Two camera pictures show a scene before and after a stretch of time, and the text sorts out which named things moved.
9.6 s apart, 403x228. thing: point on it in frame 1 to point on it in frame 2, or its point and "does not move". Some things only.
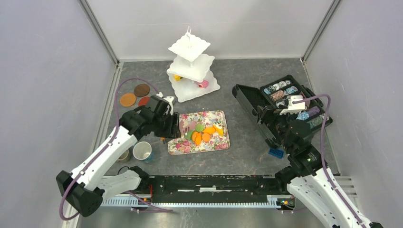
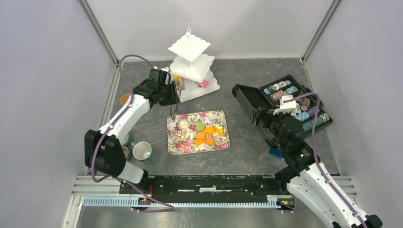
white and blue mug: [142, 150] does not move
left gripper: [173, 131] to [174, 98]
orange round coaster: [128, 99] does not move
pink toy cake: [204, 84] does not move
